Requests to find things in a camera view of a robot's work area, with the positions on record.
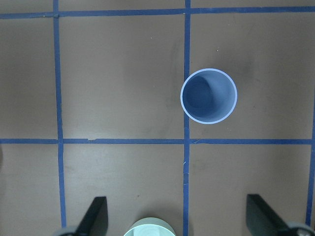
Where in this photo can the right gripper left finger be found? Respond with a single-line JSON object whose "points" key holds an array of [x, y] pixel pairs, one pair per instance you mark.
{"points": [[93, 223]]}

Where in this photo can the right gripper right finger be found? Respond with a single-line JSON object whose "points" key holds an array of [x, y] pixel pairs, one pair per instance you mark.
{"points": [[262, 220]]}

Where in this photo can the green bowl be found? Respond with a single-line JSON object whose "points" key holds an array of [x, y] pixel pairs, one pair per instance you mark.
{"points": [[150, 226]]}

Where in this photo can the blue cup right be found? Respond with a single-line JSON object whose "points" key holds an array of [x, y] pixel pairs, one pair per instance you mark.
{"points": [[208, 96]]}

